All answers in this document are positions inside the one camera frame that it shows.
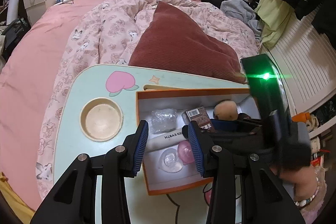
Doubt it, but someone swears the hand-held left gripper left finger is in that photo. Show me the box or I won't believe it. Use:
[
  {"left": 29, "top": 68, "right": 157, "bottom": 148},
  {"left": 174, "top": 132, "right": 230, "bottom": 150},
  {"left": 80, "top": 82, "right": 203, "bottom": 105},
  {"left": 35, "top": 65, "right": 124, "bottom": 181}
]
[{"left": 30, "top": 120, "right": 150, "bottom": 224}]

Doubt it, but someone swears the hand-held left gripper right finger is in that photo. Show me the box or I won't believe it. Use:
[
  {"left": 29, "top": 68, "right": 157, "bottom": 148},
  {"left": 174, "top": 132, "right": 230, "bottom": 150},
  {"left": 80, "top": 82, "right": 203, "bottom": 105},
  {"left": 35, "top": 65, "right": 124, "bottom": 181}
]
[{"left": 188, "top": 120, "right": 306, "bottom": 224}]

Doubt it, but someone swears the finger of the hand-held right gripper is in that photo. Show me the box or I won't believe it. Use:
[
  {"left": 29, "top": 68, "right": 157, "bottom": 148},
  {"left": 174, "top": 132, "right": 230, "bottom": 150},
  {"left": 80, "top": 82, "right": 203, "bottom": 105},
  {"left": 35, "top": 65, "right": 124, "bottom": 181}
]
[
  {"left": 209, "top": 133, "right": 275, "bottom": 157},
  {"left": 210, "top": 118, "right": 263, "bottom": 135}
]

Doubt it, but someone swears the pink heart-shaped case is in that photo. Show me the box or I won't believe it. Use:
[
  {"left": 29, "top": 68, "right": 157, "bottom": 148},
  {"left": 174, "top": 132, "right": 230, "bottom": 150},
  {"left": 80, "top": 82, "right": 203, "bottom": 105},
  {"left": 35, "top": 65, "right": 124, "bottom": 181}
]
[{"left": 178, "top": 141, "right": 196, "bottom": 164}]

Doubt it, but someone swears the white tube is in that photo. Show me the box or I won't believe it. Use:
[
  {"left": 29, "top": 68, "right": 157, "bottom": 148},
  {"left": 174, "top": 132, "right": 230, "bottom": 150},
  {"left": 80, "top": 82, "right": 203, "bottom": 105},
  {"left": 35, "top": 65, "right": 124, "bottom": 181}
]
[{"left": 146, "top": 127, "right": 189, "bottom": 152}]

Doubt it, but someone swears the brown packet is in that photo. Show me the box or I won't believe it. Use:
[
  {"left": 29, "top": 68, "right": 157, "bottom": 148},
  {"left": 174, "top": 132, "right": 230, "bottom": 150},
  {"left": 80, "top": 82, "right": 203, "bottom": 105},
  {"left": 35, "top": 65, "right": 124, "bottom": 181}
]
[{"left": 183, "top": 106, "right": 214, "bottom": 132}]

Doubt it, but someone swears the clear plastic bag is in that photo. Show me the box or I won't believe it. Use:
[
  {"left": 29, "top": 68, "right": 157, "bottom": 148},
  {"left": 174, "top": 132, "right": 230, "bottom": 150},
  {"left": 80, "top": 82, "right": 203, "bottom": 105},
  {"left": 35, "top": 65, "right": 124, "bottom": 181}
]
[{"left": 151, "top": 108, "right": 177, "bottom": 134}]

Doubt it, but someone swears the orange cardboard box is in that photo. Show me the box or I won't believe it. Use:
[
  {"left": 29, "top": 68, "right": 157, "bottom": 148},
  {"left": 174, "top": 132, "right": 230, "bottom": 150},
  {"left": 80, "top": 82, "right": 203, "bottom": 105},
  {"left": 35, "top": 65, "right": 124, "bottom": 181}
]
[{"left": 136, "top": 88, "right": 263, "bottom": 196}]

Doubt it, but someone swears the person's right forearm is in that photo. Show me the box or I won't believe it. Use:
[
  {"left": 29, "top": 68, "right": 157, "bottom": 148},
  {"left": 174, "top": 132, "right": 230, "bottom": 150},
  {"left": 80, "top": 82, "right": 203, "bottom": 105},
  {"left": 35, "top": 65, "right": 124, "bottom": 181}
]
[{"left": 294, "top": 177, "right": 327, "bottom": 218}]

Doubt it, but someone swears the person's right hand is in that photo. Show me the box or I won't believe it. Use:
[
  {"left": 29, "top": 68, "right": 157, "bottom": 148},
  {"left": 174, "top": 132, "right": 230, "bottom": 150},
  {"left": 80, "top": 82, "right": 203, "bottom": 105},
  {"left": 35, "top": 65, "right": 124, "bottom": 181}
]
[{"left": 272, "top": 162, "right": 319, "bottom": 198}]

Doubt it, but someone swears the beige plush toy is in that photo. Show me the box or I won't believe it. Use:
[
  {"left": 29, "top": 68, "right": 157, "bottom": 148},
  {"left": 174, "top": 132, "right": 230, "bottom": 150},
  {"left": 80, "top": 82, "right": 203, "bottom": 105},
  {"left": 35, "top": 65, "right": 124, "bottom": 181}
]
[{"left": 307, "top": 115, "right": 320, "bottom": 132}]

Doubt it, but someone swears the mint green lap table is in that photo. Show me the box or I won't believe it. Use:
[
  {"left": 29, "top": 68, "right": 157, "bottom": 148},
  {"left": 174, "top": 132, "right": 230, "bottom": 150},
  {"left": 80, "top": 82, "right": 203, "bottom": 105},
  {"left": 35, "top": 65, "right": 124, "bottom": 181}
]
[{"left": 52, "top": 64, "right": 298, "bottom": 224}]

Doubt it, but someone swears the yellow-green hanging cloth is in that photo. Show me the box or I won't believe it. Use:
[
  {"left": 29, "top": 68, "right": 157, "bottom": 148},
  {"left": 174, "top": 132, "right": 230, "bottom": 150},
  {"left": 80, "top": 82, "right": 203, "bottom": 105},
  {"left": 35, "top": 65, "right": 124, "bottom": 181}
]
[{"left": 256, "top": 0, "right": 300, "bottom": 47}]

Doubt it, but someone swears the grey clothes pile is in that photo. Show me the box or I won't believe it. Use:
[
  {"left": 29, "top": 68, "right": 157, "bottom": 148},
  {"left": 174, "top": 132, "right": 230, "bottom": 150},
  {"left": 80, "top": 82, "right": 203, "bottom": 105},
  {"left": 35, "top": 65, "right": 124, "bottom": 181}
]
[{"left": 220, "top": 0, "right": 263, "bottom": 38}]

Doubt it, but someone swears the pink floral duvet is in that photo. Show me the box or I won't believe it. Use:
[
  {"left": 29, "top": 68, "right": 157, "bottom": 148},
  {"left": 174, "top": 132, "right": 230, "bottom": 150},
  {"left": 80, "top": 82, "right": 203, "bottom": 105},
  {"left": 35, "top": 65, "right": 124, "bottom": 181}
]
[{"left": 35, "top": 0, "right": 263, "bottom": 198}]

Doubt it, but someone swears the yellow cloth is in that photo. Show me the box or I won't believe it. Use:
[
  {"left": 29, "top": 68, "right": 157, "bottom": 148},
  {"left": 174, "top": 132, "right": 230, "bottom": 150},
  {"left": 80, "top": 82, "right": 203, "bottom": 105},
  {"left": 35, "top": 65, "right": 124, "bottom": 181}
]
[{"left": 0, "top": 172, "right": 34, "bottom": 224}]

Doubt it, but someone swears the black bag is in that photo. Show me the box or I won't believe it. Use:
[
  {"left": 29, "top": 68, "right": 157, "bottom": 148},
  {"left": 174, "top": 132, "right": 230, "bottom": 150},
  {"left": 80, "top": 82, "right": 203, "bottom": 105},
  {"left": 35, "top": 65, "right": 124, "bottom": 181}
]
[{"left": 3, "top": 18, "right": 27, "bottom": 48}]

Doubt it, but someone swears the white roll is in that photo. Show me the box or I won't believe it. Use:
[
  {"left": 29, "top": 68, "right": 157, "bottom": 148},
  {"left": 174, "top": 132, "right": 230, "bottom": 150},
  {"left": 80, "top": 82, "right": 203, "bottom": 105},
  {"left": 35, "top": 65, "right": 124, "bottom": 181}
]
[{"left": 7, "top": 0, "right": 21, "bottom": 25}]

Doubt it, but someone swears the beaded bracelet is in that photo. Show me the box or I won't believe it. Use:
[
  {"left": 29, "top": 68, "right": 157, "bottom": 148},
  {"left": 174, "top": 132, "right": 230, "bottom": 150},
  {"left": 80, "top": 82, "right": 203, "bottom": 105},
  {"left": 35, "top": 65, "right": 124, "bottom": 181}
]
[{"left": 294, "top": 178, "right": 324, "bottom": 207}]

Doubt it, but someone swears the maroon corduroy pillow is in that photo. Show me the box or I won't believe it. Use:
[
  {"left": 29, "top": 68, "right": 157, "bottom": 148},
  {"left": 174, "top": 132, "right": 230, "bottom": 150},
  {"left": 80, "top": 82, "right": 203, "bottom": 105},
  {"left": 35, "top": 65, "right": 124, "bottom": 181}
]
[{"left": 129, "top": 1, "right": 247, "bottom": 83}]

